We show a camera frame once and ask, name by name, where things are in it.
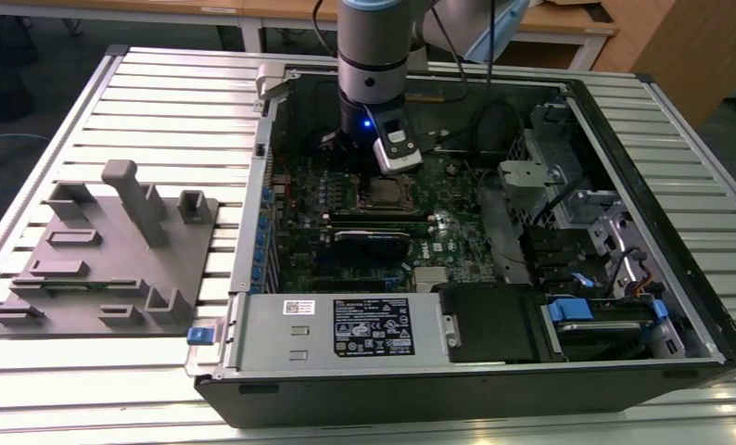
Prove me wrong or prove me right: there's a silver drive cage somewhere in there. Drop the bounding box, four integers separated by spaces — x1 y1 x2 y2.
495 102 627 233

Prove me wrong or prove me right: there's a black graphics card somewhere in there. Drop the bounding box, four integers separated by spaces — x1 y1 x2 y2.
333 227 415 268

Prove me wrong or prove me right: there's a black plastic disk bay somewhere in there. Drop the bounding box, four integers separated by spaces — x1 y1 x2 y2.
519 226 613 288

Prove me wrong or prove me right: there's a black PC case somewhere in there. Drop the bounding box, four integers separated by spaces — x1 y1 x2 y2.
183 62 736 430

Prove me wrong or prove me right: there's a wooden cabinet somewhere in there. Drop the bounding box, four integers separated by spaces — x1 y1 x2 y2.
594 0 736 131

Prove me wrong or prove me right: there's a wooden desk white frame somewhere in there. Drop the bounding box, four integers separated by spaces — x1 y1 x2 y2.
0 0 263 52
242 0 619 70

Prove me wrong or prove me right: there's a CPU socket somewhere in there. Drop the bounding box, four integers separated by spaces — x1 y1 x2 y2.
354 172 425 216

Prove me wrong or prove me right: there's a grey parts rack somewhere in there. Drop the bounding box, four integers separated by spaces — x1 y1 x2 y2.
0 159 221 336

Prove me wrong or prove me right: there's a green motherboard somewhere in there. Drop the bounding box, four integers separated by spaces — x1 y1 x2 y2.
270 155 510 296

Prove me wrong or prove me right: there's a silver chipset heatsink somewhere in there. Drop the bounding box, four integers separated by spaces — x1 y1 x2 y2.
413 266 453 285

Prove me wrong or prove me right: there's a black office chair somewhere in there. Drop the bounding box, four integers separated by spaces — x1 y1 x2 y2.
0 13 41 124

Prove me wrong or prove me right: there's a hard disk in blue carrier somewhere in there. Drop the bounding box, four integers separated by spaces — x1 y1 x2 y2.
542 297 666 333

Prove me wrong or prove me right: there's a silver CPU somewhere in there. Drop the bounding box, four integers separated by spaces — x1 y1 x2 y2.
369 178 405 205

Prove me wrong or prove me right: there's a silver power supply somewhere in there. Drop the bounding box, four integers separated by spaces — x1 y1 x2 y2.
215 291 462 373

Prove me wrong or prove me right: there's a black drive cable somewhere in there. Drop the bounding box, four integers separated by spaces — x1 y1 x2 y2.
529 171 586 234

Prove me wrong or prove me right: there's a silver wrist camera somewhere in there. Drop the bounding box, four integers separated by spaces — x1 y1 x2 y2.
370 115 425 176

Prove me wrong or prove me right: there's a black looped case cable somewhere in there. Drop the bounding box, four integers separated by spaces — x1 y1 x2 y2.
470 97 522 157

